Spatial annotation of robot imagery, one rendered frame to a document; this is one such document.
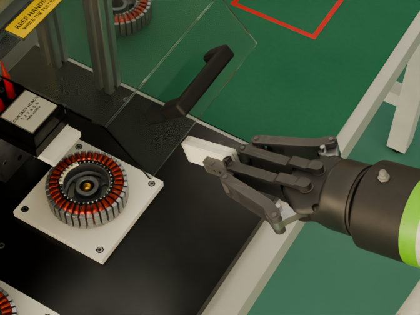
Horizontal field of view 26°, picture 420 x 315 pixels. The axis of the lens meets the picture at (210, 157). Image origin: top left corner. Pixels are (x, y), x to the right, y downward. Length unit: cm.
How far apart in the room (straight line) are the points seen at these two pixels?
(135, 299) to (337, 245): 102
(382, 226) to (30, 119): 52
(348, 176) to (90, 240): 45
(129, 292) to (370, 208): 44
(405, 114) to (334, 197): 133
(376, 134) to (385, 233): 150
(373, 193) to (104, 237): 48
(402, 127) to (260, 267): 107
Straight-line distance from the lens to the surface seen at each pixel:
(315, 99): 142
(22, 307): 120
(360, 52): 150
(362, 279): 212
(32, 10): 112
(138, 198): 127
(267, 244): 127
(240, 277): 124
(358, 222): 88
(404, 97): 218
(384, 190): 87
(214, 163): 101
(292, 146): 99
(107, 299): 120
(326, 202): 91
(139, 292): 121
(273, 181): 95
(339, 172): 91
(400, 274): 214
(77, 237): 124
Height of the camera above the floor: 183
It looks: 53 degrees down
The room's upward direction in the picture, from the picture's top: straight up
